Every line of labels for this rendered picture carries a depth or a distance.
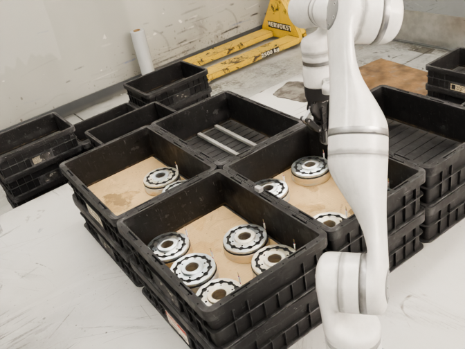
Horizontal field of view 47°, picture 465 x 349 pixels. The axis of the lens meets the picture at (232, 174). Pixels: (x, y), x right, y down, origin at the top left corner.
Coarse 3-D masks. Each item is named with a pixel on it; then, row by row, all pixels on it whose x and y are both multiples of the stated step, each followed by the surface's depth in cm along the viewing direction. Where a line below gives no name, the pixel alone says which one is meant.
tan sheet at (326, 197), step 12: (288, 180) 143; (300, 192) 137; (312, 192) 136; (324, 192) 135; (336, 192) 134; (300, 204) 132; (312, 204) 132; (324, 204) 131; (336, 204) 130; (348, 204) 129; (312, 216) 128; (348, 216) 125
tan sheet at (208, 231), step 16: (224, 208) 137; (192, 224) 133; (208, 224) 132; (224, 224) 131; (240, 224) 130; (192, 240) 128; (208, 240) 127; (272, 240) 123; (224, 256) 121; (224, 272) 116; (240, 272) 115
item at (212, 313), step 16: (208, 176) 132; (224, 176) 131; (176, 192) 128; (256, 192) 122; (144, 208) 125; (304, 224) 109; (128, 240) 118; (320, 240) 104; (144, 256) 112; (288, 256) 102; (304, 256) 103; (160, 272) 107; (272, 272) 99; (288, 272) 102; (176, 288) 101; (240, 288) 97; (256, 288) 98; (192, 304) 97; (224, 304) 94; (208, 320) 94
